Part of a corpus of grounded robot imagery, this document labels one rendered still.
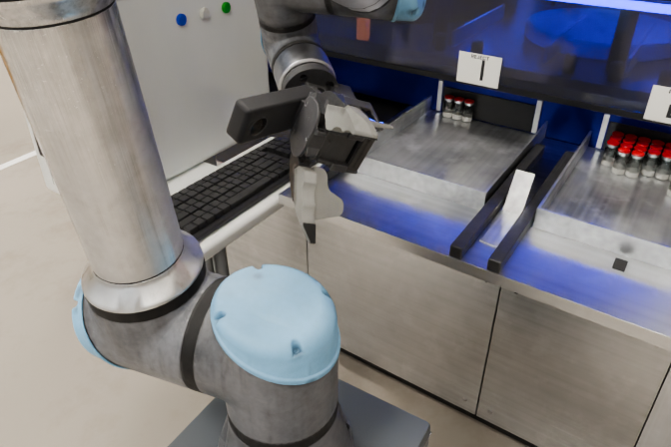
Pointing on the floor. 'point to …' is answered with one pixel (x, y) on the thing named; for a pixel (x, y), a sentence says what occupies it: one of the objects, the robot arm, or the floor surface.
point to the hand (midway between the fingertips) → (335, 195)
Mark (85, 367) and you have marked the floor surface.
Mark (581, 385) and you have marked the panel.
